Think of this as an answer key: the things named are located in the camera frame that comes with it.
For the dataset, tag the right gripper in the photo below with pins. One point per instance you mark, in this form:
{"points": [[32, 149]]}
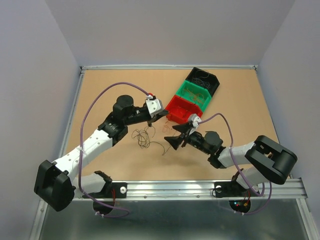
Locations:
{"points": [[175, 140]]}

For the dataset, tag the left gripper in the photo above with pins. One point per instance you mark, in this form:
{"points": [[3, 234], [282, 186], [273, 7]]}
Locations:
{"points": [[156, 117]]}

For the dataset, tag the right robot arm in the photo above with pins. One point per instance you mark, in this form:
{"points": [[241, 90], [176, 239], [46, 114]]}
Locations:
{"points": [[271, 162]]}

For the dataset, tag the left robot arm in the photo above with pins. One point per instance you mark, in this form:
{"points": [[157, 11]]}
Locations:
{"points": [[54, 180]]}

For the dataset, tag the red plastic bin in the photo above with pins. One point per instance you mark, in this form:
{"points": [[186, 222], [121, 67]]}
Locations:
{"points": [[180, 109]]}

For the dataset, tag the green plastic bin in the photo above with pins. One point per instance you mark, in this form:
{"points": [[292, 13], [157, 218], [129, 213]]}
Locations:
{"points": [[194, 94]]}

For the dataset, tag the black plastic bin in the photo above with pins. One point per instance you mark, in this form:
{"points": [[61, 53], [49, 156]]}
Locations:
{"points": [[204, 79]]}

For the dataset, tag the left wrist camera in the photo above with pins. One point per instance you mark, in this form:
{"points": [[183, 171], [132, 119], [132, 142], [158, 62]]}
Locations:
{"points": [[155, 106]]}

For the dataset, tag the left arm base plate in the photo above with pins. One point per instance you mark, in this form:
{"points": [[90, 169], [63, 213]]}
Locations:
{"points": [[110, 193]]}

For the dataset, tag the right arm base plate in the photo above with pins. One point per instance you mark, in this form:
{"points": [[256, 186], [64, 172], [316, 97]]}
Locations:
{"points": [[231, 189]]}

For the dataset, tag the aluminium mounting rail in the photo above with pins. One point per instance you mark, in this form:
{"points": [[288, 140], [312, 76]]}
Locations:
{"points": [[183, 190]]}

